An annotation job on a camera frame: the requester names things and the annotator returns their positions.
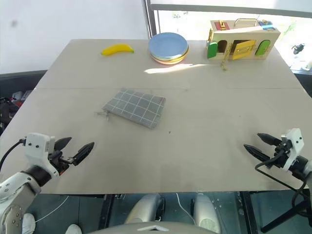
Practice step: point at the white shoe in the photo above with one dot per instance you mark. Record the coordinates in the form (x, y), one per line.
(28, 224)
(73, 229)

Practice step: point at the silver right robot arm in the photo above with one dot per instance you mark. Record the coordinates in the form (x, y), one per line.
(307, 173)

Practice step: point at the yellow banana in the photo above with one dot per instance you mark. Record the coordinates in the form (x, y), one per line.
(117, 49)

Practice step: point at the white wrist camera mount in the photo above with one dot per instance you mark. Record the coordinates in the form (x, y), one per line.
(296, 141)
(36, 146)

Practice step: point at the silver left robot leg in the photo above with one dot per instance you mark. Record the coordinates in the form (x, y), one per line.
(146, 207)

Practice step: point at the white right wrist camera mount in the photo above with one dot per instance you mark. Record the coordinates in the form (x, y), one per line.
(296, 141)

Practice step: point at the pink plate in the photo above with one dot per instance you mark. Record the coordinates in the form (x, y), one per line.
(168, 63)

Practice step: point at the yellow plate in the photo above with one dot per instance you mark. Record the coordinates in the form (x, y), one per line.
(182, 56)

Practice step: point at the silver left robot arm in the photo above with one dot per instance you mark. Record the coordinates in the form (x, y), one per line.
(14, 185)

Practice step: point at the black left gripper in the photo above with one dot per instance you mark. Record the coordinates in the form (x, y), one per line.
(57, 158)

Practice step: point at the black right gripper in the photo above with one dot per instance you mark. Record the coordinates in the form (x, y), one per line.
(281, 154)

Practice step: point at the dark low ledge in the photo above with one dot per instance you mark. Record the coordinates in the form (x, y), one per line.
(19, 76)

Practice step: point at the clear plastic bag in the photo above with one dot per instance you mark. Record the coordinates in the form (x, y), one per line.
(136, 107)

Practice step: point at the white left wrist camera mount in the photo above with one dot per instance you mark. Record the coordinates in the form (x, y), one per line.
(36, 146)

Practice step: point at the small black object outside window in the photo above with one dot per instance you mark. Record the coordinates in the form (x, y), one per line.
(298, 48)

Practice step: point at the blue plate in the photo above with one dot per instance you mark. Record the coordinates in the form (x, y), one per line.
(168, 45)

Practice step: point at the grey window frame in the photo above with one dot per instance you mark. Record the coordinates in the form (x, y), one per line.
(151, 19)

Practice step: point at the wooden lock box toy house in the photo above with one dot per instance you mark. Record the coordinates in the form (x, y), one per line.
(243, 34)

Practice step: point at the red and black clutter pile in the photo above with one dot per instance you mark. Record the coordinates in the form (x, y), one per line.
(9, 107)

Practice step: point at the silver robot leg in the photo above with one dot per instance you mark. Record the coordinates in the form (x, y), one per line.
(146, 207)
(206, 212)

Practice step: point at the grey robot torso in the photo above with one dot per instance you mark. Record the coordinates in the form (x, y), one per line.
(122, 230)

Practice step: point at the silver right robot leg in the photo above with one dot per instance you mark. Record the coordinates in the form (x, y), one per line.
(206, 212)

